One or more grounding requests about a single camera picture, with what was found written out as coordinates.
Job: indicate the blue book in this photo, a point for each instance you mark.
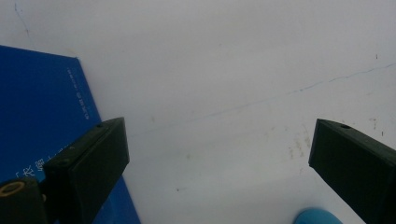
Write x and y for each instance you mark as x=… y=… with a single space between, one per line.
x=37 y=105

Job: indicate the light blue round object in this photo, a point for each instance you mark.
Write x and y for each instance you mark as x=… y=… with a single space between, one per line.
x=316 y=216

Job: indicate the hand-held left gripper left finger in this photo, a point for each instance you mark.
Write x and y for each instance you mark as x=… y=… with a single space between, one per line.
x=90 y=168

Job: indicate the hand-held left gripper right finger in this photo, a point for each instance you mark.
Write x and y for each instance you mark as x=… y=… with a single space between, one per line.
x=358 y=168

